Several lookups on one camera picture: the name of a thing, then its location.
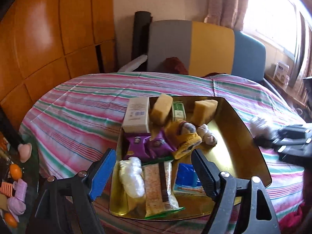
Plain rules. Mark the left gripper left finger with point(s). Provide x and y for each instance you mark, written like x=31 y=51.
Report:
x=66 y=205

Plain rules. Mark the white plastic bag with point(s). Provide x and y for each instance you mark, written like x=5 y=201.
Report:
x=130 y=175

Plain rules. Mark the blue Tempo tissue pack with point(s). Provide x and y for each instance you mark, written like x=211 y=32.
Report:
x=187 y=182

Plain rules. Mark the yellow sponge block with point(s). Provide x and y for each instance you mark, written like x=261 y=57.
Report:
x=204 y=111
x=161 y=109

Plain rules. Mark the red blanket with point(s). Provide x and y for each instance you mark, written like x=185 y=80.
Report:
x=300 y=221

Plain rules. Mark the pink socks pair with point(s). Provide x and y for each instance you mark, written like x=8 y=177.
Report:
x=16 y=204

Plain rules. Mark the wooden desk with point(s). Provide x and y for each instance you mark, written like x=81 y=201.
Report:
x=296 y=99

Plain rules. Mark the orange fruit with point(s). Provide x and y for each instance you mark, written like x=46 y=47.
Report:
x=15 y=172

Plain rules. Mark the white product box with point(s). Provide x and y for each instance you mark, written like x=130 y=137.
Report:
x=281 y=73

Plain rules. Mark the purple snack packet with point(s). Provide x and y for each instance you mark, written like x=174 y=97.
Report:
x=137 y=146
x=160 y=146

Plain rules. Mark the gold tray with maroon rim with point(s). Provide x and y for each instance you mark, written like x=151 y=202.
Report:
x=235 y=153

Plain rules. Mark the green oat bar packet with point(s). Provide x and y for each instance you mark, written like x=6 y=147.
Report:
x=159 y=199

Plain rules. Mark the yellow knitted sock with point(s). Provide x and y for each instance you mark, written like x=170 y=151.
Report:
x=183 y=136

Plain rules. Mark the beige tall box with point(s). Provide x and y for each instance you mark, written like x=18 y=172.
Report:
x=136 y=119

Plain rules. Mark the green white small box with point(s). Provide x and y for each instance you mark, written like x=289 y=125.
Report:
x=178 y=111

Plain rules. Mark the pink curtain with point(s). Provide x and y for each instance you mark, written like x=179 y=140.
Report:
x=227 y=13

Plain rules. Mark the wooden wardrobe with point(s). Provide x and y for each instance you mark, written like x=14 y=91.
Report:
x=47 y=42

